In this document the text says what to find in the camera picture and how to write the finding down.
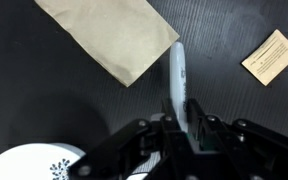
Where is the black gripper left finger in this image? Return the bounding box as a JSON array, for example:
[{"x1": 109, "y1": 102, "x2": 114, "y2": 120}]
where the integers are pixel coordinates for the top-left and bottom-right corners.
[{"x1": 153, "y1": 98, "x2": 192, "y2": 180}]

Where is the white plate floral print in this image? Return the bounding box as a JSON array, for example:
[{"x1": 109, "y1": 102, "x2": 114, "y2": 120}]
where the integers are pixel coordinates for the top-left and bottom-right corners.
[{"x1": 0, "y1": 142, "x2": 87, "y2": 180}]

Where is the white marker pen green cap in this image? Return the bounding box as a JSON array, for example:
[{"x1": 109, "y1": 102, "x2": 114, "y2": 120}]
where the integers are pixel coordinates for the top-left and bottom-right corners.
[{"x1": 169, "y1": 41, "x2": 202, "y2": 152}]

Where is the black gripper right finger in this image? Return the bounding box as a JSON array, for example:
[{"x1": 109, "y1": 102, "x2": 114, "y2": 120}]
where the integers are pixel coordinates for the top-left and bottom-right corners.
[{"x1": 186, "y1": 98, "x2": 226, "y2": 162}]

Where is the flat brown paper napkin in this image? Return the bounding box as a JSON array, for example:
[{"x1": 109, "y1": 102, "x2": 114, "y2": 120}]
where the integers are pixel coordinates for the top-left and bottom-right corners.
[{"x1": 33, "y1": 0, "x2": 181, "y2": 88}]

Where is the small brown printed packet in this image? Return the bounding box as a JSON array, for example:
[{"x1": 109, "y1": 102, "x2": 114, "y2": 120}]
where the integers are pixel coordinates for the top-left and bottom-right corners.
[{"x1": 240, "y1": 28, "x2": 288, "y2": 87}]

